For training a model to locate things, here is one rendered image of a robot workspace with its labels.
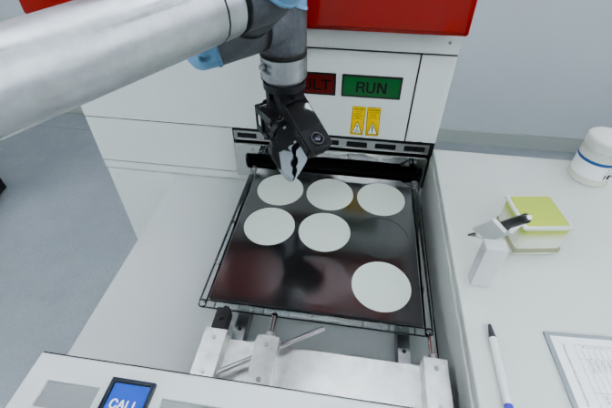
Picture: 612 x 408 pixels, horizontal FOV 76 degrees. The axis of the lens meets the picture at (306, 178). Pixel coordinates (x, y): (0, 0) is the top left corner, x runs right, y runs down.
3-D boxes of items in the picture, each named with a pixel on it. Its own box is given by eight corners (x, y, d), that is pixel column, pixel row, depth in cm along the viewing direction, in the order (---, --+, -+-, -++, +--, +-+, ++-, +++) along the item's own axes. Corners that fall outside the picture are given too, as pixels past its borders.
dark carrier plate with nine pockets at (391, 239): (258, 169, 90) (258, 168, 90) (409, 183, 87) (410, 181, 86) (209, 300, 65) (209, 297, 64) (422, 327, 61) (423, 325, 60)
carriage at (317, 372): (207, 343, 63) (204, 334, 61) (438, 376, 59) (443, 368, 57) (188, 396, 57) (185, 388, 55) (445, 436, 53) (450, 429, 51)
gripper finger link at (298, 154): (292, 163, 82) (291, 126, 76) (308, 178, 78) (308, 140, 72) (280, 168, 80) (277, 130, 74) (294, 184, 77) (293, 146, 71)
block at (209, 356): (209, 335, 61) (206, 325, 59) (229, 338, 61) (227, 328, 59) (190, 389, 55) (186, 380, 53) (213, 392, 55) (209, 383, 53)
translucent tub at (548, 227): (492, 222, 68) (505, 194, 64) (535, 222, 68) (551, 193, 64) (510, 257, 62) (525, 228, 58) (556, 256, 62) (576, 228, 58)
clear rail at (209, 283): (252, 168, 92) (252, 163, 91) (259, 168, 92) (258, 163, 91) (197, 309, 64) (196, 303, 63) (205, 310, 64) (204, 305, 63)
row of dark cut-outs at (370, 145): (235, 137, 91) (233, 128, 90) (427, 153, 87) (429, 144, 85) (234, 138, 91) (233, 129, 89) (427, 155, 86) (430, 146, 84)
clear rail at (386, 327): (200, 300, 65) (198, 296, 64) (432, 331, 61) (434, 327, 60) (197, 309, 64) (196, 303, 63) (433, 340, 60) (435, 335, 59)
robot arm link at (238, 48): (188, -16, 44) (266, -31, 49) (167, 28, 53) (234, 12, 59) (219, 51, 45) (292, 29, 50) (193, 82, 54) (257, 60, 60)
